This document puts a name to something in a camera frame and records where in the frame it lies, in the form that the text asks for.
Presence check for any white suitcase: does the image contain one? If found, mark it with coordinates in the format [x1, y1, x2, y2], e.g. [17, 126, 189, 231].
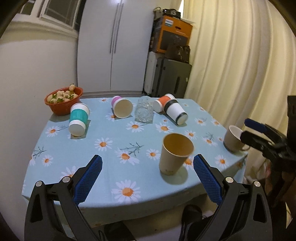
[144, 51, 163, 94]

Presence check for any cream curtain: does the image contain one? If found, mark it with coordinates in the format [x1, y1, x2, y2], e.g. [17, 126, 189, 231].
[182, 0, 296, 181]

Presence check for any brown kraft paper cup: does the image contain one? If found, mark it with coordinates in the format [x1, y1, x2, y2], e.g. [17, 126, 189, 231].
[159, 133, 194, 176]

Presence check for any dark grey suitcase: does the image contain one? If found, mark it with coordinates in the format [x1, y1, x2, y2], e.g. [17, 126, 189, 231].
[151, 58, 192, 98]

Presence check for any red bowl of strawberries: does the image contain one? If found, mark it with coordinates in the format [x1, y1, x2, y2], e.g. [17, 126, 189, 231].
[44, 84, 83, 116]

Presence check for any white framed window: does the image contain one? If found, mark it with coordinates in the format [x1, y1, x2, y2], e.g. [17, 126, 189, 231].
[18, 0, 86, 31]

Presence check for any white double door cabinet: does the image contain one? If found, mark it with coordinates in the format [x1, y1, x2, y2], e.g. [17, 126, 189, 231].
[77, 1, 156, 94]

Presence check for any blue daisy tablecloth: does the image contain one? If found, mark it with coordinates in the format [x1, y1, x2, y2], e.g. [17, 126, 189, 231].
[22, 98, 246, 208]

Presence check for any pink sleeve white cup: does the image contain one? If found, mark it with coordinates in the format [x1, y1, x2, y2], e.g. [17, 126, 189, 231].
[111, 96, 133, 118]

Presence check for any black handbag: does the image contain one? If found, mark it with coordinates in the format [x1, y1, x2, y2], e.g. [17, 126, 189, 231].
[165, 44, 190, 63]

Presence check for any teal sleeve white cup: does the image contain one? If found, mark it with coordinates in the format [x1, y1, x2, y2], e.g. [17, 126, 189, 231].
[68, 102, 90, 136]

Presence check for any clear glass tumbler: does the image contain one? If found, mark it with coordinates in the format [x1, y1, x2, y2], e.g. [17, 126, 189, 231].
[134, 96, 154, 123]

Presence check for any black banded white cup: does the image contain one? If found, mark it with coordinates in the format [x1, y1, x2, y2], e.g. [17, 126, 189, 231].
[164, 99, 188, 126]

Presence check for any orange sleeve white cup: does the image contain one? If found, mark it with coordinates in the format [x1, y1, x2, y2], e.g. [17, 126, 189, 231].
[152, 93, 176, 113]

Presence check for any beige ceramic mug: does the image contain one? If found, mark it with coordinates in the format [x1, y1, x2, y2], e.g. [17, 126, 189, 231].
[223, 125, 250, 152]

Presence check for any orange black cardboard box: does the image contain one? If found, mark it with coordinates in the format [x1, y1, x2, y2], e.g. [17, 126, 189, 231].
[149, 16, 193, 53]

